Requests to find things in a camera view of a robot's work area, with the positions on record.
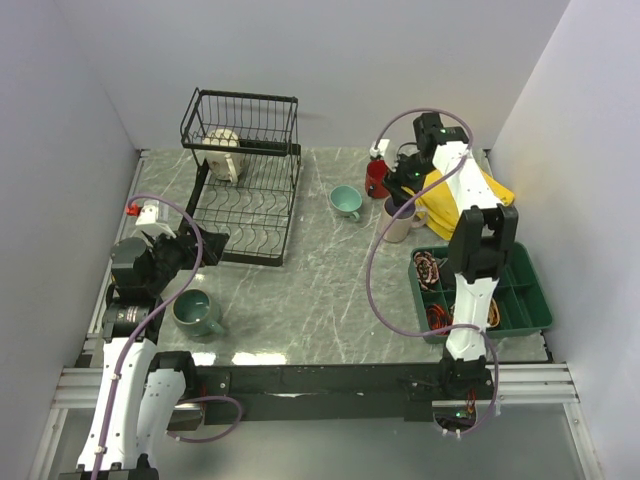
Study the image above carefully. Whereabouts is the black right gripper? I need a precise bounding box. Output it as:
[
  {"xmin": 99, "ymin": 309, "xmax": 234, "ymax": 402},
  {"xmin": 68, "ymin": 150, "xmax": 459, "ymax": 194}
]
[{"xmin": 379, "ymin": 150, "xmax": 435, "ymax": 209}]

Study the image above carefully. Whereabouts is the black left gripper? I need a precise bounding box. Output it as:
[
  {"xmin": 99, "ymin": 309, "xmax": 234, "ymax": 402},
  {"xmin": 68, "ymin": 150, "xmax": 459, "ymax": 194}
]
[{"xmin": 143, "ymin": 220, "xmax": 228, "ymax": 294}]

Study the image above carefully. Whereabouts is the red mug black handle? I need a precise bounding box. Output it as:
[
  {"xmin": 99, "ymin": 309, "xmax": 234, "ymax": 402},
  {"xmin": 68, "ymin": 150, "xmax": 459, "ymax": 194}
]
[{"xmin": 365, "ymin": 159, "xmax": 389, "ymax": 199}]

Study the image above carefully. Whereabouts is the pink mug lilac inside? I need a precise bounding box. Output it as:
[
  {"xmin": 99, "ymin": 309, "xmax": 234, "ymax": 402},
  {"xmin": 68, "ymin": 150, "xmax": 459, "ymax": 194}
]
[{"xmin": 377, "ymin": 196, "xmax": 427, "ymax": 243}]

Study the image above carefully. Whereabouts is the white floral mug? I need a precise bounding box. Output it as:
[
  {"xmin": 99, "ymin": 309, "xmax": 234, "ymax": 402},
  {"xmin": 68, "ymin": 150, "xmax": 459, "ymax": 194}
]
[{"xmin": 203, "ymin": 128, "xmax": 245, "ymax": 185}]

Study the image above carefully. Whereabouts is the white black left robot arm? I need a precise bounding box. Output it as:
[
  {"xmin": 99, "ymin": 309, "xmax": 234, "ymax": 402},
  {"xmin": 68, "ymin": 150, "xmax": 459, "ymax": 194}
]
[{"xmin": 66, "ymin": 230, "xmax": 229, "ymax": 479}]

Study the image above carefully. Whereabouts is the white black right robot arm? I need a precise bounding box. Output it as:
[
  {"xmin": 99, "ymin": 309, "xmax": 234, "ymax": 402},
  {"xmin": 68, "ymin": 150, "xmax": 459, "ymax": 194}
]
[{"xmin": 383, "ymin": 107, "xmax": 518, "ymax": 398}]

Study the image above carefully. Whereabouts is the folded yellow cloth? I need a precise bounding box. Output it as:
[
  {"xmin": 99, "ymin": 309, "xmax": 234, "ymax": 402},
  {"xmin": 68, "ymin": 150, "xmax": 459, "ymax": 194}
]
[{"xmin": 415, "ymin": 172, "xmax": 515, "ymax": 240}]

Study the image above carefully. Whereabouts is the small teal cup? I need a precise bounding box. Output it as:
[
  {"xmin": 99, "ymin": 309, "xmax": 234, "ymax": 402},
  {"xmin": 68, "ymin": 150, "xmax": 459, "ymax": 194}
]
[{"xmin": 329, "ymin": 185, "xmax": 363, "ymax": 221}]

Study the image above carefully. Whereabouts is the dark green ceramic mug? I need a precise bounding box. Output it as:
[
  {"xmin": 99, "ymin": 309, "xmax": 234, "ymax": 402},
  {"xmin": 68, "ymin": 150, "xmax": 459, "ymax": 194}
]
[{"xmin": 172, "ymin": 289, "xmax": 225, "ymax": 338}]

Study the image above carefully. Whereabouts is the pink black rolled tie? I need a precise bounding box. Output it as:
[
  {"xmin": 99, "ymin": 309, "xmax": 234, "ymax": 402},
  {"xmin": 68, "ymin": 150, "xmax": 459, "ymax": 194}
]
[{"xmin": 413, "ymin": 251, "xmax": 440, "ymax": 291}]

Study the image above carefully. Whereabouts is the red black rolled tie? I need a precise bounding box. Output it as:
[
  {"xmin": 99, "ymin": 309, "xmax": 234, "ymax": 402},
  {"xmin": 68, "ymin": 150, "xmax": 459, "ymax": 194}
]
[{"xmin": 425, "ymin": 304, "xmax": 452, "ymax": 330}]

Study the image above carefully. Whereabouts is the yellow black rolled tie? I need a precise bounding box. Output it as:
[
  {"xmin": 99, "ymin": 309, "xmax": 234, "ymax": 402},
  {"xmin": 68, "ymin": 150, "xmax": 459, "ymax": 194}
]
[{"xmin": 487, "ymin": 298, "xmax": 501, "ymax": 328}]

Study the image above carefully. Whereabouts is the green divided organizer tray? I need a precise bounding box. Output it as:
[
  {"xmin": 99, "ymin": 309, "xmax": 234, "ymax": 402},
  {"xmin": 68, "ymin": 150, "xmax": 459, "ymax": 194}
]
[{"xmin": 408, "ymin": 242, "xmax": 553, "ymax": 339}]

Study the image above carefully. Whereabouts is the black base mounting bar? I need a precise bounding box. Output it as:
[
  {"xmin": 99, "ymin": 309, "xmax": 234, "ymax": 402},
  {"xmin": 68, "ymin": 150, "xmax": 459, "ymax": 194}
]
[{"xmin": 196, "ymin": 363, "xmax": 495, "ymax": 422}]

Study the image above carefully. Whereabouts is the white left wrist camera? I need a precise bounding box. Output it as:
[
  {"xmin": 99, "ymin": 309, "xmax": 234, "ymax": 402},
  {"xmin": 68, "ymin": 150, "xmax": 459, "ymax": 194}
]
[{"xmin": 125, "ymin": 199, "xmax": 175, "ymax": 238}]

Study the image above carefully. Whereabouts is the black wire dish rack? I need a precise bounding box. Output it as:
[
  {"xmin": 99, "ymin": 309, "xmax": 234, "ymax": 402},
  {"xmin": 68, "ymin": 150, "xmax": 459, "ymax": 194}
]
[{"xmin": 179, "ymin": 89, "xmax": 301, "ymax": 267}]

